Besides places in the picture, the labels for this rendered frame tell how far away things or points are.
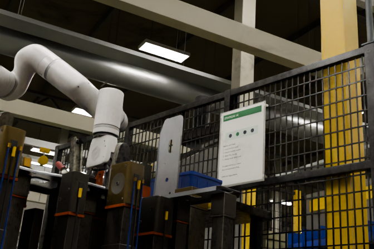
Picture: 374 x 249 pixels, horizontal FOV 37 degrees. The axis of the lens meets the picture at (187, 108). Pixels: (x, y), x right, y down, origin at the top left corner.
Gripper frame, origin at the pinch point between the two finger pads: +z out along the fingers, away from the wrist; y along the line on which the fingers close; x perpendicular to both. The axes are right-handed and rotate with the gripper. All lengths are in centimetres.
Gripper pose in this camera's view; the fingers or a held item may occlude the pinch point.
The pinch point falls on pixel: (99, 184)
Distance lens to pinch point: 176.0
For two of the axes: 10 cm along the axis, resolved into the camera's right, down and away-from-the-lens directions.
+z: -0.7, 9.2, -3.8
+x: 7.1, 3.1, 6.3
